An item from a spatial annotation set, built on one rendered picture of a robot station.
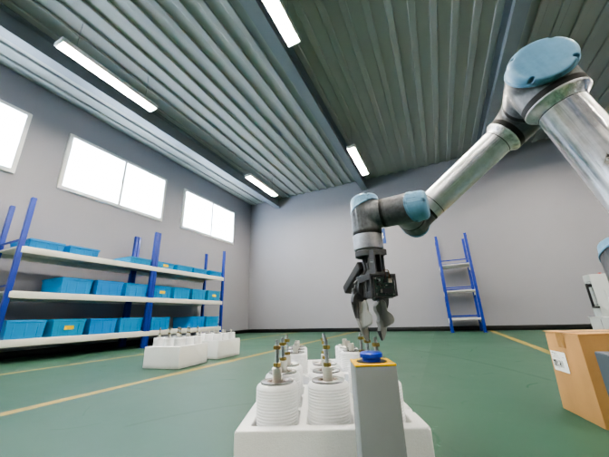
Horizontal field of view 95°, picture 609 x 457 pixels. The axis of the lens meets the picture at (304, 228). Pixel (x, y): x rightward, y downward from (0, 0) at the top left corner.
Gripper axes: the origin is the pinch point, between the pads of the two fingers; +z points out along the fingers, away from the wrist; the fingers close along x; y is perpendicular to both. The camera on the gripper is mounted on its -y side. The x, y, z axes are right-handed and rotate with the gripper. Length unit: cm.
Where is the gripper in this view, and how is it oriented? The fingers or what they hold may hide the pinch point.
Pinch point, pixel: (372, 335)
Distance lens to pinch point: 74.4
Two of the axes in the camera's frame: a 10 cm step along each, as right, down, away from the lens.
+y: 2.9, -2.9, -9.1
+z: 0.3, 9.5, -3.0
